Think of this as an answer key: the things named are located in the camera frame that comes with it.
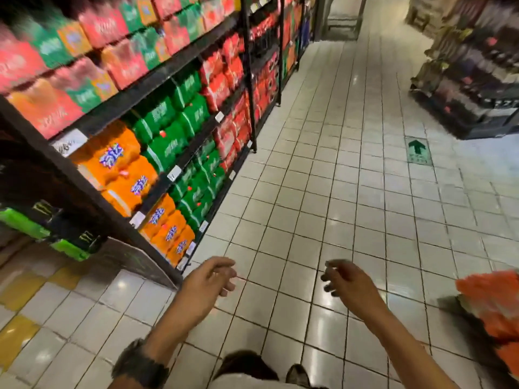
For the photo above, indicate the row of mixed colour can packs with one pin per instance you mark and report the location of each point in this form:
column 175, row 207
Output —
column 121, row 64

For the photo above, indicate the green arrow floor sticker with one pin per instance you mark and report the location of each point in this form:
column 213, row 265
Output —
column 418, row 151

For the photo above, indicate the person's black shoe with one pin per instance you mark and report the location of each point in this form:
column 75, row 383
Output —
column 298, row 376

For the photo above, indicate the orange wrapped goods pile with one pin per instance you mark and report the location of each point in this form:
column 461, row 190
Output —
column 490, row 295

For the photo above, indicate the grey perforated-band wristwatch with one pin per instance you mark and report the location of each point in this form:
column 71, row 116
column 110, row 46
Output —
column 140, row 366

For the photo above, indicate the person's left hand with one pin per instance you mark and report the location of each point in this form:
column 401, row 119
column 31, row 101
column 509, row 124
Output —
column 202, row 287

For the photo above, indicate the distant red drink packs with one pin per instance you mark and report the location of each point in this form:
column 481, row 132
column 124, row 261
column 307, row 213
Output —
column 265, row 76

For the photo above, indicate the person's right forearm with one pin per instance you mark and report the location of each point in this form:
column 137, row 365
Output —
column 405, row 356

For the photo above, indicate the person's left forearm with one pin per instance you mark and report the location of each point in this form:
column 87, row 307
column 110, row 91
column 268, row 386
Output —
column 170, row 336

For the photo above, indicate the black-green drink cartons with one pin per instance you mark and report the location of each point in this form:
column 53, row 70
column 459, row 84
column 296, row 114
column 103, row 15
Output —
column 24, row 224

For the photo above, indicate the stacks of green can packs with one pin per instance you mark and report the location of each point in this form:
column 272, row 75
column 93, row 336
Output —
column 162, row 145

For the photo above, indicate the person's right hand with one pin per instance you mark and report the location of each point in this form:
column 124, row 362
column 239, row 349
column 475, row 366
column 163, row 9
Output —
column 357, row 287

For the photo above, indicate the stacks of orange can packs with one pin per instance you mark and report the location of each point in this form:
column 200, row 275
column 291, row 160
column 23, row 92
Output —
column 109, row 153

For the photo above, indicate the black metal shelf rack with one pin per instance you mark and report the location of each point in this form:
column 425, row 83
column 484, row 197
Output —
column 134, row 91

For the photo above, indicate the small white price tag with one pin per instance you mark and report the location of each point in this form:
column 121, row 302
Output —
column 203, row 226
column 137, row 219
column 219, row 117
column 69, row 142
column 174, row 173

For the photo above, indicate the stacks of red can packs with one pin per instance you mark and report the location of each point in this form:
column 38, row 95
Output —
column 219, row 89

